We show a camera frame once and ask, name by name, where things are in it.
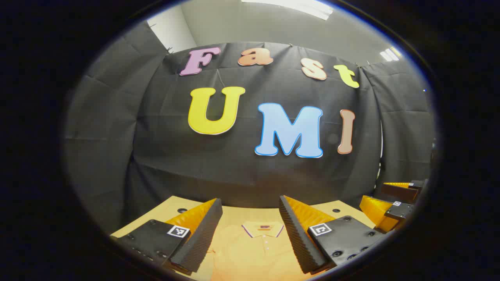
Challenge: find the small ceiling light panel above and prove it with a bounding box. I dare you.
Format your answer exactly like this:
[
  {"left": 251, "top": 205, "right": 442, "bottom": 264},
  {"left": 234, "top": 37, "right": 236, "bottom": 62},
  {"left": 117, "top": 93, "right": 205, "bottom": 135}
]
[{"left": 380, "top": 46, "right": 402, "bottom": 62}]

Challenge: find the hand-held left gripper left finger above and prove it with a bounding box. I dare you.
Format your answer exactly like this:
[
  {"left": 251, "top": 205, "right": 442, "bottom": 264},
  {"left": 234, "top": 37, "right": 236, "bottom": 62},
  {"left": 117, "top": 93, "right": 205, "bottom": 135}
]
[{"left": 111, "top": 198, "right": 223, "bottom": 276}]

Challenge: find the black backdrop cloth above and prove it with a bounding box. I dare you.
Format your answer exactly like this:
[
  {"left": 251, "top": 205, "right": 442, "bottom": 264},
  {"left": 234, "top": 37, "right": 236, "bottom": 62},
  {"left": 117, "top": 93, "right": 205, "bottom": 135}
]
[{"left": 64, "top": 21, "right": 436, "bottom": 235}]

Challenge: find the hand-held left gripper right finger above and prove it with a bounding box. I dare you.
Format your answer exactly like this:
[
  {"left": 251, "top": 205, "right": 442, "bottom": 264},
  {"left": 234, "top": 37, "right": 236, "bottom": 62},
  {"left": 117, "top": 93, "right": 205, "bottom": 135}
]
[{"left": 279, "top": 195, "right": 385, "bottom": 274}]

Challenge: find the orange T-shirt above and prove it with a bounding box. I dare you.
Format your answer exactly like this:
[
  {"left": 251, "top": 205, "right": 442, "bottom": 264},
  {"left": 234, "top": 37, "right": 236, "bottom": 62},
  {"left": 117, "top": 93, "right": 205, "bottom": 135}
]
[{"left": 187, "top": 221, "right": 313, "bottom": 281}]

